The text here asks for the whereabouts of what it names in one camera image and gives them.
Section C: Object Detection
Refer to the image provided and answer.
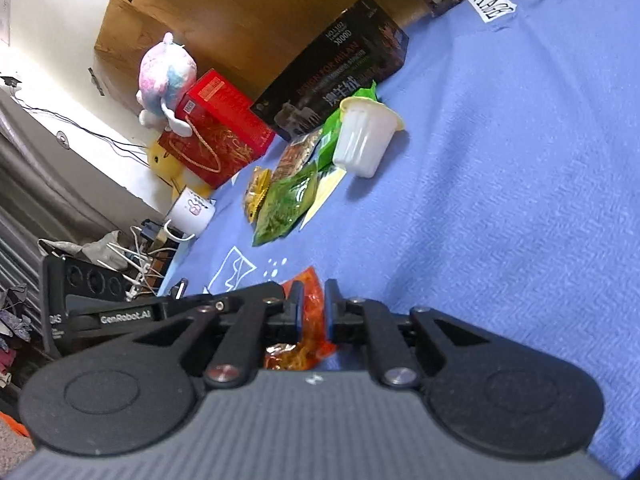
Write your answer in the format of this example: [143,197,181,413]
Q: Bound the blue printed bedsheet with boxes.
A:
[155,0,640,476]

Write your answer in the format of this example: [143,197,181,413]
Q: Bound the small yellow-edged nut packet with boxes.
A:
[242,166,272,223]

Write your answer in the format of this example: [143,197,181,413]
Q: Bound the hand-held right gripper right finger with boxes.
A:
[324,279,566,390]

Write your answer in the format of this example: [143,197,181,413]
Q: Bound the wood grain board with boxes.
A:
[94,0,436,116]

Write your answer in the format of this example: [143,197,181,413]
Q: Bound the red spicy snack packet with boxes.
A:
[262,266,337,372]

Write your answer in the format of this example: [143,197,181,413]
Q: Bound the brown snack packet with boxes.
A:
[272,130,323,183]

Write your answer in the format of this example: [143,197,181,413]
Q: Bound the white enamel mug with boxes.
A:
[162,186,217,241]

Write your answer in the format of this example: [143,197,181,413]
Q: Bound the black cardboard box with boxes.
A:
[250,0,410,142]

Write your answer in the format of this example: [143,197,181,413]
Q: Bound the pile of dark clothes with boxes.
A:
[0,285,33,386]

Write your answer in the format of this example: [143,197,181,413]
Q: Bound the white cable bundle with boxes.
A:
[95,225,173,301]

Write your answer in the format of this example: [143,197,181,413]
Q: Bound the white jelly cup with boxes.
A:
[331,96,406,179]

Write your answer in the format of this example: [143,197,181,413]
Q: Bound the bright green snack packet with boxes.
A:
[317,82,382,172]

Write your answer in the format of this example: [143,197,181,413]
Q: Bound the grey cloth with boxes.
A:
[39,230,123,263]

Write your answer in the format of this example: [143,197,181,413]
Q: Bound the red gift box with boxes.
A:
[157,69,277,190]

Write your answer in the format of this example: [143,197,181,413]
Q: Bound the pastel plush toy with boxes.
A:
[136,32,198,138]

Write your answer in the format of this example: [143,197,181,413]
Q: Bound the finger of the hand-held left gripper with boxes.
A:
[167,281,286,317]

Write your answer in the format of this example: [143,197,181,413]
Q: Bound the green pickled vegetable packet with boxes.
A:
[251,160,321,247]

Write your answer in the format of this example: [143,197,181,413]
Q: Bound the yellow duck toy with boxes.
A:
[147,141,213,201]

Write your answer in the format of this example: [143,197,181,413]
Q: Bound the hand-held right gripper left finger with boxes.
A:
[50,281,307,390]

